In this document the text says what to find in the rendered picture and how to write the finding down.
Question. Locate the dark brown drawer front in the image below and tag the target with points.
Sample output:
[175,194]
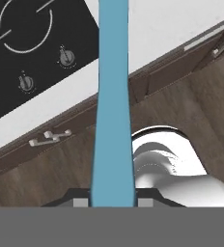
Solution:
[178,67]
[46,127]

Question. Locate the brown wooden cupboard door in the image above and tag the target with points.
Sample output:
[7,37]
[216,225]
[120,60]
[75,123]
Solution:
[181,103]
[40,173]

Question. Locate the white rounded object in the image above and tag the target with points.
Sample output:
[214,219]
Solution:
[188,186]

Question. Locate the dark grey hob knob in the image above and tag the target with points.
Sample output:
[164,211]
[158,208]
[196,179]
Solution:
[66,58]
[26,83]

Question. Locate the black hob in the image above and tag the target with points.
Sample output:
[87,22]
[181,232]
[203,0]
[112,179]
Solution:
[27,32]

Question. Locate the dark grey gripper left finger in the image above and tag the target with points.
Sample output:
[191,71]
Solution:
[77,197]

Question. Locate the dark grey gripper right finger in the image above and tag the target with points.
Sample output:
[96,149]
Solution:
[147,197]

